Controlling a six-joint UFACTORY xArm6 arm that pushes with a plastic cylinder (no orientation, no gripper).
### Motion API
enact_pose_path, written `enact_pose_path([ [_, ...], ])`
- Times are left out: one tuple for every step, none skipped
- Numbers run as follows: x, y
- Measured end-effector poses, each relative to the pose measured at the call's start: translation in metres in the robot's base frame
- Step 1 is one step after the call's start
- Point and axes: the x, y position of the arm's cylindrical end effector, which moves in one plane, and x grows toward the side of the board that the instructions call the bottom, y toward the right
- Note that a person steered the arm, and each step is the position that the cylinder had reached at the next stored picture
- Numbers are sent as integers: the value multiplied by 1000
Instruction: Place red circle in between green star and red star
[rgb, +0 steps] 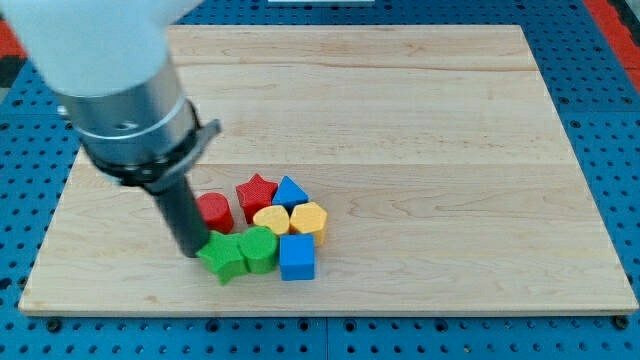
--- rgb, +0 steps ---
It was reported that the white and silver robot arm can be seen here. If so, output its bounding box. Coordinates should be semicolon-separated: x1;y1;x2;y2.
1;0;216;195

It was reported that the red star block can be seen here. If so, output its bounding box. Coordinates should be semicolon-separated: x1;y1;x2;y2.
235;174;278;224

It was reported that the green star block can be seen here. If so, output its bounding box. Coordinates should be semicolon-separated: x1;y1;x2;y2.
197;231;249;285

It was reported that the blue triangle block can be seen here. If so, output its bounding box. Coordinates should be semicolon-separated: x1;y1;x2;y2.
272;176;309;213

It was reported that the yellow hexagon block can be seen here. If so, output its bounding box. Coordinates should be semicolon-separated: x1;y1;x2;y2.
290;202;328;247

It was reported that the yellow heart block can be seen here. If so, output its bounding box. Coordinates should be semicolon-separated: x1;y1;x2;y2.
253;205;290;236

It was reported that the blue cube block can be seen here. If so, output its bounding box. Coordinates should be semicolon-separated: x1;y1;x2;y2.
279;234;316;281

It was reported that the green cylinder block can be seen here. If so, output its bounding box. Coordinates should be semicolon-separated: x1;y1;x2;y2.
238;226;279;274

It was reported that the red cylinder block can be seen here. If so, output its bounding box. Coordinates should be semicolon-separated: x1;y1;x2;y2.
196;192;234;234

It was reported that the wooden board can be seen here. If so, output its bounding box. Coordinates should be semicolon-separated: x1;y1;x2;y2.
19;25;638;317

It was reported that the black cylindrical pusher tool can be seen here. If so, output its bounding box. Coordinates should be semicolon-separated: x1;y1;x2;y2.
150;176;209;258

